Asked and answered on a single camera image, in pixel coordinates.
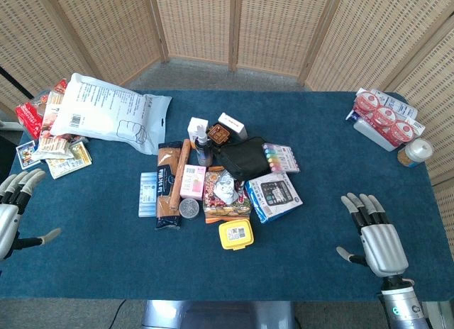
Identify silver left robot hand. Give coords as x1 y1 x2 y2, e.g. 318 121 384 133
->
0 168 62 262

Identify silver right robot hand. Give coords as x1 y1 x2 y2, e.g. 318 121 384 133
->
336 192 409 278

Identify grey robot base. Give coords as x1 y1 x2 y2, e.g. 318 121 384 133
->
141 299 296 329

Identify small colourful game case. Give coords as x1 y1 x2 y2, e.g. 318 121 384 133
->
16 140 42 171

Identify calculator retail box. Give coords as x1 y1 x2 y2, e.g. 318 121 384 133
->
244 172 304 225

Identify light blue packet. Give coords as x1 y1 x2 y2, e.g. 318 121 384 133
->
138 171 158 218

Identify yellow plastic lidded box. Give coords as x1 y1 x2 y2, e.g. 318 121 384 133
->
218 218 255 251

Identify spaghetti pasta packet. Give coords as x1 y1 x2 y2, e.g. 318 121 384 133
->
169 138 193 211

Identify pink paper box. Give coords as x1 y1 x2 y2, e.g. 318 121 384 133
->
179 164 207 201

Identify white box red print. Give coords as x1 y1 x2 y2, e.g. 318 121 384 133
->
217 112 248 140

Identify brown square box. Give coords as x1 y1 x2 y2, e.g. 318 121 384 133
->
206 123 232 146

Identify white tall carton box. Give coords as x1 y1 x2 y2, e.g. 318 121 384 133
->
187 116 210 150

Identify blue carpet table cover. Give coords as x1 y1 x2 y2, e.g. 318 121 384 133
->
0 90 454 302

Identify small snack card packets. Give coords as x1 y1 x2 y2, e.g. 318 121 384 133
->
45 141 93 180

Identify white biscuit packet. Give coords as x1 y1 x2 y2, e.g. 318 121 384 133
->
36 135 70 160

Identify jar with white lid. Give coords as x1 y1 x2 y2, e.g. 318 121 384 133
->
397 138 435 168

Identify red snack package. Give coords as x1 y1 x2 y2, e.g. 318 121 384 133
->
15 101 45 140

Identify beige wafer snack pack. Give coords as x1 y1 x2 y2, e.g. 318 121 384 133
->
41 91 65 132

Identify red lid cup multipack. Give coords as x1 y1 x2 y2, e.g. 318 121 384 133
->
350 87 426 149

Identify colourful highlighter pen pack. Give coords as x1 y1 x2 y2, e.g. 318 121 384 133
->
262 142 301 174

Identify small red snack packet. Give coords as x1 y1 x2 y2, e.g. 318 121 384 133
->
52 78 69 96

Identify large white plastic bag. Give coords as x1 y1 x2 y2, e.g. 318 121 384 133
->
49 72 173 156

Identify dark blue pasta pack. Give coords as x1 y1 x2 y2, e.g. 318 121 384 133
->
155 140 184 231

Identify bamboo folding screen panel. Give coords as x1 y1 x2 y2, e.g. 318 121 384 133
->
45 0 168 87
0 0 94 112
229 0 336 78
304 0 454 93
153 0 238 66
384 26 454 262

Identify colourful floral snack bag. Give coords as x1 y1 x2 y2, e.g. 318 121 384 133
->
202 165 253 225

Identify black zip pouch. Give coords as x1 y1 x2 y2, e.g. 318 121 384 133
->
212 136 272 182

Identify white cat print packet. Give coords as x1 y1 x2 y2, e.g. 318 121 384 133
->
214 174 239 205

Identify round grey tin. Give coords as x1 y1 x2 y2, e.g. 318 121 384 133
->
178 197 201 221

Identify dark spray bottle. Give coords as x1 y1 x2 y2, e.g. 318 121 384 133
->
194 125 214 167

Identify black cable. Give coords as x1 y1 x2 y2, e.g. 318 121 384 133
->
105 299 128 329

